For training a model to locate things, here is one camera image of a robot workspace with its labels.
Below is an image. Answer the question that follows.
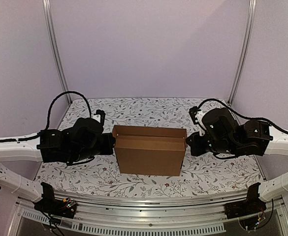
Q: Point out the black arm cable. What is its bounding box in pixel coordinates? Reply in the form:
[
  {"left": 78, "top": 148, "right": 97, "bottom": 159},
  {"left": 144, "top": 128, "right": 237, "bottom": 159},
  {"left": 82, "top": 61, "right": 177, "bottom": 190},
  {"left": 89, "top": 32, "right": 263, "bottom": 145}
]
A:
[
  {"left": 196, "top": 98, "right": 288, "bottom": 138},
  {"left": 0, "top": 91, "right": 94, "bottom": 145}
]

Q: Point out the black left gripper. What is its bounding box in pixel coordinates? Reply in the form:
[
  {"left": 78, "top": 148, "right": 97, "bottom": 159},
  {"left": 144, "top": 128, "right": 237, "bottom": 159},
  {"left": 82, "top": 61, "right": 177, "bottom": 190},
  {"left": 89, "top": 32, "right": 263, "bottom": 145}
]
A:
[{"left": 71, "top": 134, "right": 116, "bottom": 164}]

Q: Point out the aluminium corner post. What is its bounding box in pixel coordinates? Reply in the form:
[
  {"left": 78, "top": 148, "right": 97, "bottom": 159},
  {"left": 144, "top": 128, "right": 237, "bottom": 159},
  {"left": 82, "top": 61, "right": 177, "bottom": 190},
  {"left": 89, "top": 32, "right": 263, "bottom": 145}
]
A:
[
  {"left": 227, "top": 0, "right": 257, "bottom": 106},
  {"left": 42, "top": 0, "right": 69, "bottom": 92}
]

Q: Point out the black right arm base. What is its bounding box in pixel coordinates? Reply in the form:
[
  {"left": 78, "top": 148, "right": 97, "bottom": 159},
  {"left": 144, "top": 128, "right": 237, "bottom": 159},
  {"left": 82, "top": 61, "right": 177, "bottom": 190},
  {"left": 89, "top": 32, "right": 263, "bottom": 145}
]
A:
[{"left": 224, "top": 182, "right": 266, "bottom": 231}]

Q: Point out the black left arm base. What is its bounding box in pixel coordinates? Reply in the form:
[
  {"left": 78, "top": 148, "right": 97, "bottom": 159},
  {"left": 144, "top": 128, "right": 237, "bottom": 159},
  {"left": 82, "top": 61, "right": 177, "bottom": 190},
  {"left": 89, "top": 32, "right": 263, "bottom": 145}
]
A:
[{"left": 34, "top": 182, "right": 77, "bottom": 219}]

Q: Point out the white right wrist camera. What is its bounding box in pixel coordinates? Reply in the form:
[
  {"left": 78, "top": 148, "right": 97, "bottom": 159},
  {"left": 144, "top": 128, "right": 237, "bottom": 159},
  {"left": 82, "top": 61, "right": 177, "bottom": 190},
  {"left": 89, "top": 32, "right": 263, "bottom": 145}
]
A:
[{"left": 189, "top": 106, "right": 206, "bottom": 136}]

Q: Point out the brown cardboard paper box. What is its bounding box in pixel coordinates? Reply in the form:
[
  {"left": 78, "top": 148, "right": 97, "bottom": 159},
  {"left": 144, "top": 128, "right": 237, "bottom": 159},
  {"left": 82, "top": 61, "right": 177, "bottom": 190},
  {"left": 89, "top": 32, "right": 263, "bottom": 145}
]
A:
[{"left": 112, "top": 125, "right": 187, "bottom": 177}]

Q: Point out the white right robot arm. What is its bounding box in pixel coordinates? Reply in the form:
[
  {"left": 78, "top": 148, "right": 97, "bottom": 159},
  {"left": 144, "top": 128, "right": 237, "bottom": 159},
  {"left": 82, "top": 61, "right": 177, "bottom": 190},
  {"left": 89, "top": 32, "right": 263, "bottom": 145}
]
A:
[{"left": 186, "top": 107, "right": 288, "bottom": 214}]

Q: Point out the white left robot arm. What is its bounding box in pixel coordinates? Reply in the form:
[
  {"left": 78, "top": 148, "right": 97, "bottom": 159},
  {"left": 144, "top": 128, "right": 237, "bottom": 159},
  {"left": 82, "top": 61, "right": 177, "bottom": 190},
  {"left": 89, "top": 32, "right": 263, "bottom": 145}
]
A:
[{"left": 0, "top": 118, "right": 116, "bottom": 213}]

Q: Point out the right aluminium corner post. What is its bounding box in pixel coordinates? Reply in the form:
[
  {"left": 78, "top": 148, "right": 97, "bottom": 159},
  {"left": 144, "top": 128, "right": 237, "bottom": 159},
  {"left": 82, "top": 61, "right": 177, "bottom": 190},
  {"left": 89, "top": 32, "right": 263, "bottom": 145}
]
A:
[{"left": 227, "top": 0, "right": 257, "bottom": 106}]

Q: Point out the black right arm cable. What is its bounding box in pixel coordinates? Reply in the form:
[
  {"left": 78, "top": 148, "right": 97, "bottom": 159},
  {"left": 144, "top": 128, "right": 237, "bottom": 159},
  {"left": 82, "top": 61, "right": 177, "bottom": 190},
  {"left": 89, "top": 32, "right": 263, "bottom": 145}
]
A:
[{"left": 196, "top": 98, "right": 288, "bottom": 138}]

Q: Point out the left aluminium corner post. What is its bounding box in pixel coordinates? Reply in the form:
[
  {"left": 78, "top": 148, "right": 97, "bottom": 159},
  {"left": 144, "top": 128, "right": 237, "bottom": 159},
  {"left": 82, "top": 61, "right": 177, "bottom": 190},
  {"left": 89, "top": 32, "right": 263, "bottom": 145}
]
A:
[{"left": 42, "top": 0, "right": 69, "bottom": 92}]

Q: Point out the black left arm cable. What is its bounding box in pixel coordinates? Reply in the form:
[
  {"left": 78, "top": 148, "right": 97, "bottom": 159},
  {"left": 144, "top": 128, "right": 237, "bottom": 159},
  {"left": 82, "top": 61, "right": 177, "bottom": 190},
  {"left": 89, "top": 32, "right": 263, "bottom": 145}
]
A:
[{"left": 0, "top": 91, "right": 94, "bottom": 145}]

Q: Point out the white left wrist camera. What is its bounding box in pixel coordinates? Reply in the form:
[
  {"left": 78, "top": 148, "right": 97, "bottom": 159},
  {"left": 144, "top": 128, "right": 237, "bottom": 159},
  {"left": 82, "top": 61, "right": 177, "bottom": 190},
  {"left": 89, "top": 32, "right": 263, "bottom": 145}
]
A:
[{"left": 92, "top": 109, "right": 106, "bottom": 126}]

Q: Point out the floral patterned table mat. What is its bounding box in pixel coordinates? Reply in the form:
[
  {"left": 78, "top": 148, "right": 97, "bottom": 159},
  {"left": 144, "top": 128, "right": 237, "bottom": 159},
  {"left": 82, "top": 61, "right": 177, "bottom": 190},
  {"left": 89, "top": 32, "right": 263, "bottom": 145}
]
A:
[{"left": 35, "top": 98, "right": 263, "bottom": 198}]

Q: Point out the aluminium front rail frame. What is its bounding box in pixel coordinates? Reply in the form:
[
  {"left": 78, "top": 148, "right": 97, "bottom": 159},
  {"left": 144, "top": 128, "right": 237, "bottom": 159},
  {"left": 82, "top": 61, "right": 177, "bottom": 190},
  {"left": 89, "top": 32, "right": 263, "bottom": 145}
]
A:
[{"left": 7, "top": 191, "right": 288, "bottom": 236}]

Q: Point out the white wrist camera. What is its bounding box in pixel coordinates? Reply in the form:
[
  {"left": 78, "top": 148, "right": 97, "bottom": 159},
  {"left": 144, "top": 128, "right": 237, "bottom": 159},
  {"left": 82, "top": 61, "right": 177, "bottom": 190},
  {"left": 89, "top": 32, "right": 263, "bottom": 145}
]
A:
[
  {"left": 92, "top": 109, "right": 106, "bottom": 126},
  {"left": 189, "top": 106, "right": 206, "bottom": 136}
]

